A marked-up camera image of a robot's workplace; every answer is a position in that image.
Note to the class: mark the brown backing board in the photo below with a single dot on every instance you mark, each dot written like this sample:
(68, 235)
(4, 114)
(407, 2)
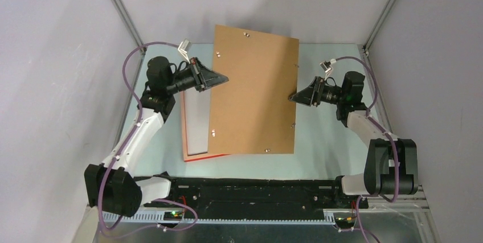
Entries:
(251, 112)

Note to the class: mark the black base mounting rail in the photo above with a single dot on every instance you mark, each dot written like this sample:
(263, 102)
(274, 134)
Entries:
(258, 199)

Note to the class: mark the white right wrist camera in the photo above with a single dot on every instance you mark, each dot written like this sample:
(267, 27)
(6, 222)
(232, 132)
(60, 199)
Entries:
(327, 66)

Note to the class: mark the aluminium corner post right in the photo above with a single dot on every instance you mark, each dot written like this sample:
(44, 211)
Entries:
(384, 14)

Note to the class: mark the aluminium corner post left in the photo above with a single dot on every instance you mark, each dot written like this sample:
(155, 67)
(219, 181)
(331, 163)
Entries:
(127, 20)

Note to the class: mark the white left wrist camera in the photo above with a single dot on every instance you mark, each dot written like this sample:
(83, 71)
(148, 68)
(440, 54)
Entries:
(183, 49)

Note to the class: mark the aluminium corner post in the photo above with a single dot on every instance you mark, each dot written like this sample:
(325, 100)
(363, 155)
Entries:
(384, 14)
(127, 20)

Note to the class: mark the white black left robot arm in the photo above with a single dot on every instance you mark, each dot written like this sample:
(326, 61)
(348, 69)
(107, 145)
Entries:
(111, 186)

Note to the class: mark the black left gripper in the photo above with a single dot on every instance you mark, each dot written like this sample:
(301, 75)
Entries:
(203, 77)

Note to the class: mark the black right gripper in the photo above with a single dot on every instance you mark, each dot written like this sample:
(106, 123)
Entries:
(312, 94)

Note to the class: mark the grey slotted cable duct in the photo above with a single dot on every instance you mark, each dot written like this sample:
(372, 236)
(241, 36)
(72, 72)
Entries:
(169, 217)

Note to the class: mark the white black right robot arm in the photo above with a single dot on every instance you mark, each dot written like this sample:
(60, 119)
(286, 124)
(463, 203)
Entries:
(391, 162)

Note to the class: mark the sunset photo print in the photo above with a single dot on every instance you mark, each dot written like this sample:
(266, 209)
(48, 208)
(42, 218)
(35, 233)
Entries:
(197, 111)

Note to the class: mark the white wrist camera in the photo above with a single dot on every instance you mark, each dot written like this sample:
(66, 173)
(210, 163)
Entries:
(327, 66)
(183, 49)

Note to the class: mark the orange wooden picture frame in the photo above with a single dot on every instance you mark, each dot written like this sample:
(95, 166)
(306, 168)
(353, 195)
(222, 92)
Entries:
(186, 158)

